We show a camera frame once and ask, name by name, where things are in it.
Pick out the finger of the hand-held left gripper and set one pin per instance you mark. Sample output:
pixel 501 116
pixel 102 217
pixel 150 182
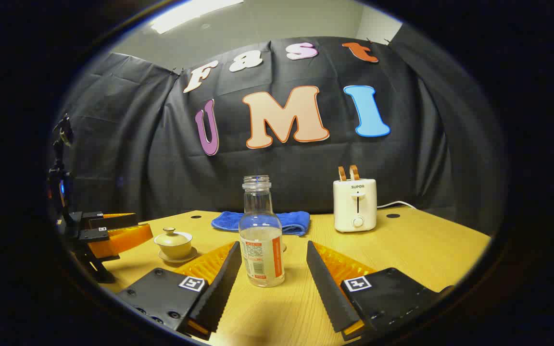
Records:
pixel 123 238
pixel 113 221

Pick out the cream toaster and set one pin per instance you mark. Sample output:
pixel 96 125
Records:
pixel 354 206

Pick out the beige ceramic saucer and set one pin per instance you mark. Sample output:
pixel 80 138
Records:
pixel 188 258

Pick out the black backdrop cloth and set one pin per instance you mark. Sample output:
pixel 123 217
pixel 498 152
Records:
pixel 137 144

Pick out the blue folded towel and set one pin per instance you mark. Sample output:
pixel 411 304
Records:
pixel 226 221

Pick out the beige teacup lid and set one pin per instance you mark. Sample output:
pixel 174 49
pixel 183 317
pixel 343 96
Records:
pixel 173 237

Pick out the beige ceramic teacup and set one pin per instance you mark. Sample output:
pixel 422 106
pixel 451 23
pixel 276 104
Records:
pixel 173 251

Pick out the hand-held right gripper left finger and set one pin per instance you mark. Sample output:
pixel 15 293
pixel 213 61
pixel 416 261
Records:
pixel 219 293

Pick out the clear plastic water bottle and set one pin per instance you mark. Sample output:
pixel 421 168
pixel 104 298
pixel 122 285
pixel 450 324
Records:
pixel 260 230

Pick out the toast bread slice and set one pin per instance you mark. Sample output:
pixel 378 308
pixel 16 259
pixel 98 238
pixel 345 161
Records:
pixel 354 172
pixel 342 173

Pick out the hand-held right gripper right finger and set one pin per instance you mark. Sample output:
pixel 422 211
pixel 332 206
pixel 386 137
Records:
pixel 327 293

